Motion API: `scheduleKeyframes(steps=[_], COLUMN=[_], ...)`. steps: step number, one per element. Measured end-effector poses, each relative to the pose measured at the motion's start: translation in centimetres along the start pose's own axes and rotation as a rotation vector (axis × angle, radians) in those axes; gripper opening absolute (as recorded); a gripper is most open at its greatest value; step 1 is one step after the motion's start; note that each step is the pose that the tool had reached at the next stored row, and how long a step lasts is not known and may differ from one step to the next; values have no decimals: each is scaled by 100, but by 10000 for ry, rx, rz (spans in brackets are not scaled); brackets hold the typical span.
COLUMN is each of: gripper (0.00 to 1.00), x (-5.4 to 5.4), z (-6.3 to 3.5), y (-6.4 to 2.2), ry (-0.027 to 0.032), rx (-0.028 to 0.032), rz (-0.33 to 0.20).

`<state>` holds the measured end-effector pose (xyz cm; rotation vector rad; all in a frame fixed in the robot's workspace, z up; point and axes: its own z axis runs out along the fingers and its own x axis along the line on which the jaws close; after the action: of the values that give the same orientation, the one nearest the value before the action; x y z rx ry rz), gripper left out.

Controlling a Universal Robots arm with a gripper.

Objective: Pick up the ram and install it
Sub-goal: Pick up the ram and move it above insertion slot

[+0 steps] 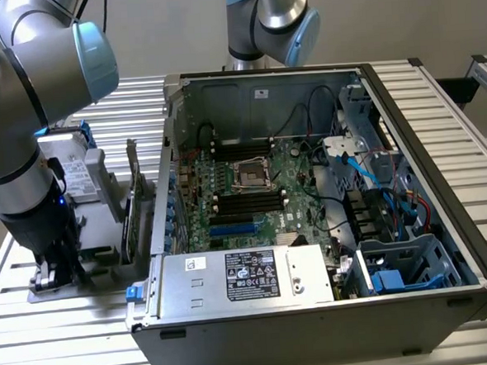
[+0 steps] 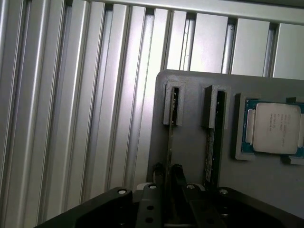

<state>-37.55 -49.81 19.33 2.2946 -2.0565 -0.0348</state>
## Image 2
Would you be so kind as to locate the CPU with silver lid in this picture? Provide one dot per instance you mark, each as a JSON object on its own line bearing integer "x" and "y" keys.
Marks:
{"x": 275, "y": 126}

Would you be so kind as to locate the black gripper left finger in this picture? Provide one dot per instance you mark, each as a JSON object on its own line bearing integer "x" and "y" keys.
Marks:
{"x": 152, "y": 209}

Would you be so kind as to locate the grey printed parts rack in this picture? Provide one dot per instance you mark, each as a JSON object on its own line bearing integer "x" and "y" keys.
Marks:
{"x": 190, "y": 147}

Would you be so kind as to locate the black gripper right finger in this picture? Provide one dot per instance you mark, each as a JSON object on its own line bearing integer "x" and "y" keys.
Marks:
{"x": 204, "y": 211}

